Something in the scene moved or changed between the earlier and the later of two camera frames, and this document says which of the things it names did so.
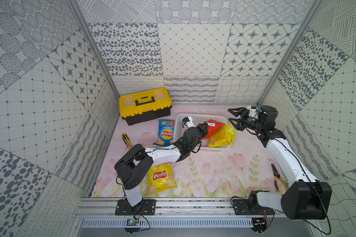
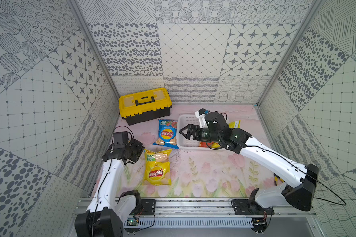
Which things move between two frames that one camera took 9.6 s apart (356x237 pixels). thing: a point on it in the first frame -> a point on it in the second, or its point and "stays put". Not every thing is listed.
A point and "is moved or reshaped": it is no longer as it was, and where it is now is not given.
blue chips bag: (165, 130) stays put
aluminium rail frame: (166, 208) stays put
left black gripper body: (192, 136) -> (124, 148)
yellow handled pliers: (277, 176) stays put
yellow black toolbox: (145, 106) stays put
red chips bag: (213, 127) is moved or reshaped
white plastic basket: (198, 119) stays put
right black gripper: (245, 113) -> (190, 132)
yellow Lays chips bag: (160, 178) is moved or reshaped
